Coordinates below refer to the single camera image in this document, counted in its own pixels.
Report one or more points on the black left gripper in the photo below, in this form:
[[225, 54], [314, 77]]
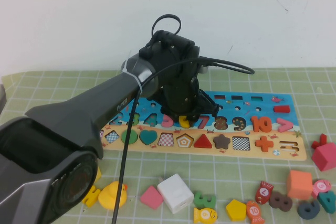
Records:
[[181, 95]]

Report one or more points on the yellow wooden number six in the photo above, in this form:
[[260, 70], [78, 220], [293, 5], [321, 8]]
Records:
[[185, 123]]

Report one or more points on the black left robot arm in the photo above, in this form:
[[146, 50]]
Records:
[[78, 113]]

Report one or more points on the red wooden triangle piece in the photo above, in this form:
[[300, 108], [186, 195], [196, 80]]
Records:
[[203, 142]]

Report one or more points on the teal wooden heart piece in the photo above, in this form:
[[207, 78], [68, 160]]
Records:
[[148, 137]]

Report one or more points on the brown wooden star piece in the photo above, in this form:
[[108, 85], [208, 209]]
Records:
[[222, 142]]

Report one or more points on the green wooden circle piece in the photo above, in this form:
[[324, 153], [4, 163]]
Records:
[[133, 137]]

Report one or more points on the colourful wooden number puzzle board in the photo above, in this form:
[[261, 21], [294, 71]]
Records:
[[236, 153]]

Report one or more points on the orange wooden plus sign piece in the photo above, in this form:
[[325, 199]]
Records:
[[264, 144]]

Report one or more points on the pink wooden diamond piece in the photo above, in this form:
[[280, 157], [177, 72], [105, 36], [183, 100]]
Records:
[[151, 198]]

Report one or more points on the red wooden minus sign piece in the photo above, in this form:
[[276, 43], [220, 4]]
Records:
[[281, 109]]

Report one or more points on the yellow wooden fish piece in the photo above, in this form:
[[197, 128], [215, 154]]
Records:
[[204, 214]]

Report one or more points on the pink wooden greater-than sign piece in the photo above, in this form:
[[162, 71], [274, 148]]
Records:
[[286, 125]]

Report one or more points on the yellow wooden pentagon piece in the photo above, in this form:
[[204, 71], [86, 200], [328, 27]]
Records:
[[235, 210]]

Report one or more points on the red wooden fish piece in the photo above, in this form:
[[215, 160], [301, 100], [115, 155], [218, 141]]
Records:
[[263, 193]]

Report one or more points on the orange wooden fish piece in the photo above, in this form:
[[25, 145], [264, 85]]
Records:
[[254, 212]]

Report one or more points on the yellow wooden equals sign piece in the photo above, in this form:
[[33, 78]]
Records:
[[92, 197]]

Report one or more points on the red wooden times sign piece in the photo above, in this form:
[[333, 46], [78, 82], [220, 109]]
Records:
[[320, 141]]

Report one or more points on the pink wooden fish piece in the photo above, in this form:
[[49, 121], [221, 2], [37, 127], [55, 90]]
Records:
[[321, 186]]

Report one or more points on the pink wooden number five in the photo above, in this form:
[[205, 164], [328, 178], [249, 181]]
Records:
[[168, 123]]

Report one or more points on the white zip tie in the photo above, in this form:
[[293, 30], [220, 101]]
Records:
[[134, 79]]

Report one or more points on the orange wooden number ten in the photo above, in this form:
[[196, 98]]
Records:
[[256, 125]]

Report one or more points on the white power adapter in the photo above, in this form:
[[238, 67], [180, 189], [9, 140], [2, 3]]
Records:
[[176, 192]]

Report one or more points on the green checked tablecloth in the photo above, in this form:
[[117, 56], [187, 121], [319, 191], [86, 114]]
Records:
[[236, 176]]

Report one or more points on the green wooden number three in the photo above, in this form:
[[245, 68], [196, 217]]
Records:
[[207, 203]]

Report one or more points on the yellow wooden cube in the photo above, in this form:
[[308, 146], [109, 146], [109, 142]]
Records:
[[98, 175]]

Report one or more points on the yellow rubber duck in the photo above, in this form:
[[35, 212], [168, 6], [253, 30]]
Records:
[[110, 197]]

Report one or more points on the brown wooden number eight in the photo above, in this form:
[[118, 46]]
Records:
[[275, 198]]

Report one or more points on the orange wooden cube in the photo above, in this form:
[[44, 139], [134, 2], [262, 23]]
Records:
[[299, 185]]

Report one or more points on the crimson wooden cube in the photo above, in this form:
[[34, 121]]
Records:
[[325, 157]]

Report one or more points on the grey-blue wooden number nine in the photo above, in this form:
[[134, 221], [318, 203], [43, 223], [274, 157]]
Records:
[[302, 209]]

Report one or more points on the teal wooden number four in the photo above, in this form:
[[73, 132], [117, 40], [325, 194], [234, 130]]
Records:
[[330, 204]]

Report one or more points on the grey object at table edge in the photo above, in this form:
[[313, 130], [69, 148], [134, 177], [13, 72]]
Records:
[[2, 95]]

